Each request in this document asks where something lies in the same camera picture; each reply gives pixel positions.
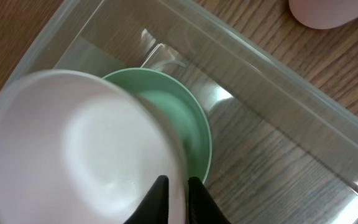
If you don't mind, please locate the pink plastic cup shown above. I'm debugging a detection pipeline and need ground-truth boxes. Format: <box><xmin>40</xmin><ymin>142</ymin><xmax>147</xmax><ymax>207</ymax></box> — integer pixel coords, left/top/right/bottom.
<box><xmin>288</xmin><ymin>0</ymin><xmax>358</xmax><ymax>29</ymax></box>

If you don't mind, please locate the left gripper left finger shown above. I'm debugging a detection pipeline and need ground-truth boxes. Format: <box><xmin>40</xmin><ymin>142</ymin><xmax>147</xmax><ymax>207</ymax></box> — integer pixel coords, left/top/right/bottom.
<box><xmin>124</xmin><ymin>175</ymin><xmax>169</xmax><ymax>224</ymax></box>

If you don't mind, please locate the teal green bowl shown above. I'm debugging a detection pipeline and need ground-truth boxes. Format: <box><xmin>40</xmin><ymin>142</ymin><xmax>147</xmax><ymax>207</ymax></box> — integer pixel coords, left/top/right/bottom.
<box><xmin>103</xmin><ymin>68</ymin><xmax>213</xmax><ymax>182</ymax></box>

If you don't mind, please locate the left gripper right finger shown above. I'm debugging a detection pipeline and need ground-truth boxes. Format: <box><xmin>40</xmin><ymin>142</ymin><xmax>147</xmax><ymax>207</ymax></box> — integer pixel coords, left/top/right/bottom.
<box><xmin>188</xmin><ymin>177</ymin><xmax>231</xmax><ymax>224</ymax></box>

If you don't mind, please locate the clear plastic container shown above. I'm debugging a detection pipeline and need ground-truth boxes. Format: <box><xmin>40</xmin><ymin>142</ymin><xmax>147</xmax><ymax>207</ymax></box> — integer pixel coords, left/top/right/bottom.
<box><xmin>0</xmin><ymin>1</ymin><xmax>358</xmax><ymax>223</ymax></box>

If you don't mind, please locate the pink bowl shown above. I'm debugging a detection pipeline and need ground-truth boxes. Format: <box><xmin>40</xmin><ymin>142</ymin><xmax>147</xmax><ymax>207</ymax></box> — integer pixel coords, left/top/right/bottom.
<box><xmin>0</xmin><ymin>70</ymin><xmax>187</xmax><ymax>223</ymax></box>

